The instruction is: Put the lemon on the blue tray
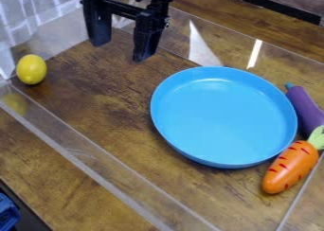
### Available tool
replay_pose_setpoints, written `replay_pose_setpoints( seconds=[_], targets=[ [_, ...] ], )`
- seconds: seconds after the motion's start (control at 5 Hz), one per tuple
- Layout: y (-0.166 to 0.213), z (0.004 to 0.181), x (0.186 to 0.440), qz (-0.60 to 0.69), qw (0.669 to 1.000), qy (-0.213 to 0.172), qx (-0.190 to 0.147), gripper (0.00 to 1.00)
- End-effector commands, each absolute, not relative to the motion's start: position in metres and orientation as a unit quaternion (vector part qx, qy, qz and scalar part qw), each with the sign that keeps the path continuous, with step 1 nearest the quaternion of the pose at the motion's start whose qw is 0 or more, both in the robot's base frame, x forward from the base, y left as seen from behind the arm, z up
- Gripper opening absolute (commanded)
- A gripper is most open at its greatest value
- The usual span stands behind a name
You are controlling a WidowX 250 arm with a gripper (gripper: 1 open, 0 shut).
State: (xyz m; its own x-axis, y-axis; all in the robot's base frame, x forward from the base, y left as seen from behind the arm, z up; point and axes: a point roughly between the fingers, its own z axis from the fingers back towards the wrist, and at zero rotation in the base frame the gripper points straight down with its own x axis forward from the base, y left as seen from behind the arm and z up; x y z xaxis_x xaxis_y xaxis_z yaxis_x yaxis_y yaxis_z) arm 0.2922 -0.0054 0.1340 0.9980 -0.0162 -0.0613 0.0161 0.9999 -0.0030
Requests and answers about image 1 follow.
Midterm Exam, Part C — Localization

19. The blue object at corner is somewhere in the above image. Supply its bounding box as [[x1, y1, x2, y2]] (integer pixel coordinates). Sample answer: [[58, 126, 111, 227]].
[[0, 193, 20, 231]]

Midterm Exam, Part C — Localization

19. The clear acrylic barrier wall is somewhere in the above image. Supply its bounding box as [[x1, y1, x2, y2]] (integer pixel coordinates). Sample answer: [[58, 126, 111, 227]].
[[0, 0, 324, 231]]

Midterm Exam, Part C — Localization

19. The black baseboard strip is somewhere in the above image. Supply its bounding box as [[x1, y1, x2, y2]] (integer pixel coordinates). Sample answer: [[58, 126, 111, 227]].
[[240, 0, 321, 26]]

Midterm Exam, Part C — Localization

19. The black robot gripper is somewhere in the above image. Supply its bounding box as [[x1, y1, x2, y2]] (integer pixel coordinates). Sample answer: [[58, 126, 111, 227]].
[[80, 0, 173, 62]]

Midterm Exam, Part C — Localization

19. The yellow toy lemon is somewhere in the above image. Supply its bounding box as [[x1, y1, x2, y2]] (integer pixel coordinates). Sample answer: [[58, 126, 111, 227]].
[[16, 54, 47, 85]]

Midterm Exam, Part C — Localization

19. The purple toy eggplant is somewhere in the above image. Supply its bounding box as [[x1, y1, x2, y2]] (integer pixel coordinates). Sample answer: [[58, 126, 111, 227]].
[[286, 83, 324, 137]]

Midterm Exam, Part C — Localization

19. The orange toy carrot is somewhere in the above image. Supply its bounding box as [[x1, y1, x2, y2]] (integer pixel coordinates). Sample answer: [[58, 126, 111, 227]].
[[262, 125, 324, 194]]

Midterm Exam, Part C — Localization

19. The blue round plastic tray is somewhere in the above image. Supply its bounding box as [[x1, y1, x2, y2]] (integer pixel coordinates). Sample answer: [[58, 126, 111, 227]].
[[150, 66, 297, 169]]

